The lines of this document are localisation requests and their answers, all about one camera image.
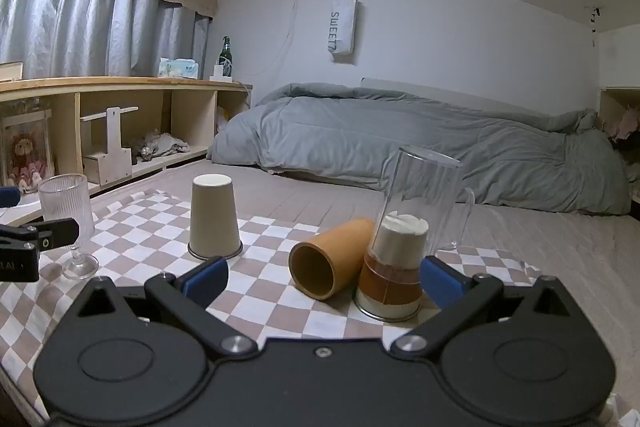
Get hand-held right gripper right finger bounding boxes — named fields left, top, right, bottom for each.
left=391, top=256, right=576, bottom=360

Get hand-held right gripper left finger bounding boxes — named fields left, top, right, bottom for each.
left=75, top=256, right=261, bottom=362

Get orange-brown cup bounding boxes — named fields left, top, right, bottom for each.
left=289, top=218, right=378, bottom=303

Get beige paper cup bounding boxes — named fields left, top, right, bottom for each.
left=187, top=174, right=244, bottom=259

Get ribbed glass goblet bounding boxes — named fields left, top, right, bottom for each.
left=38, top=174, right=99, bottom=280

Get framed lion picture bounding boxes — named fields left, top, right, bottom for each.
left=0, top=109, right=55, bottom=190

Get stacked brown and white cups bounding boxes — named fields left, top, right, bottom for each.
left=354, top=210, right=430, bottom=323

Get checkered cloth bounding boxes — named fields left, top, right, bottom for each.
left=0, top=189, right=543, bottom=427

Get wooden tool caddy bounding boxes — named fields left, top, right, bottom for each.
left=80, top=107, right=139, bottom=186

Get clear plastic pitcher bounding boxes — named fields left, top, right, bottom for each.
left=382, top=146, right=476, bottom=253

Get beige striped bed sheet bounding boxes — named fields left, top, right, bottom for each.
left=90, top=157, right=640, bottom=427

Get crumpled grey cloth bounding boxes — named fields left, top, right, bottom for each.
left=132, top=130, right=191, bottom=158

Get grey duvet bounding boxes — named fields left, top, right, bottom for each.
left=206, top=82, right=633, bottom=215

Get long wooden shelf unit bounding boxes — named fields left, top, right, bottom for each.
left=0, top=77, right=253, bottom=228

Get grey curtain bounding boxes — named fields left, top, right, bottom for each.
left=0, top=0, right=211, bottom=82

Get tissue pack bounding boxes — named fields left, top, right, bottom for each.
left=158, top=58, right=199, bottom=80

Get green glass bottle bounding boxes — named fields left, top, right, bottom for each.
left=219, top=36, right=235, bottom=78

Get pink crumpled item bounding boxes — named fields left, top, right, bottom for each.
left=602, top=104, right=640, bottom=142

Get small wooden side shelf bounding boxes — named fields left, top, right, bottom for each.
left=598, top=87, right=640, bottom=208

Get white hanging bag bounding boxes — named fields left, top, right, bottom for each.
left=327, top=0, right=358, bottom=64

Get white wall cable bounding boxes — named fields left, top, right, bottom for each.
left=235, top=0, right=303, bottom=78

